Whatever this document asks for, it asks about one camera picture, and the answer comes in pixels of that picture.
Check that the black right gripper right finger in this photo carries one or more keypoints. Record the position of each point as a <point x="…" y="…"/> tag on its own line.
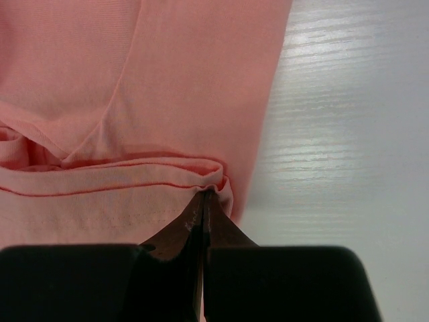
<point x="247" y="282"/>

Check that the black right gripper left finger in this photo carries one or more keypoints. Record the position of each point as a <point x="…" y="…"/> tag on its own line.
<point x="157" y="280"/>

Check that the salmon pink t-shirt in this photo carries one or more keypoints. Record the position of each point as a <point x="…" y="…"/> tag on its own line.
<point x="114" y="114"/>

